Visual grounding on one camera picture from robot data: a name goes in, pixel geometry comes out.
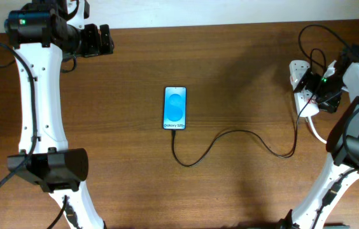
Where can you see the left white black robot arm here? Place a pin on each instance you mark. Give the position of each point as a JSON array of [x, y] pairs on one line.
[[43, 35]]

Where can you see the white power strip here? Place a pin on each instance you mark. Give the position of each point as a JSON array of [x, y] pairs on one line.
[[297, 69]]

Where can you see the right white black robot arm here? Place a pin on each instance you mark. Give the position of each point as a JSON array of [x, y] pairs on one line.
[[341, 168]]

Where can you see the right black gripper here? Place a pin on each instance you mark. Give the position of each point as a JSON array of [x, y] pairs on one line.
[[332, 100]]

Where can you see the blue screen Galaxy smartphone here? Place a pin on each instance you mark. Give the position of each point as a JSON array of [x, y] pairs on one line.
[[175, 108]]

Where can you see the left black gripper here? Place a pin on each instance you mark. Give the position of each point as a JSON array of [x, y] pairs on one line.
[[95, 48]]

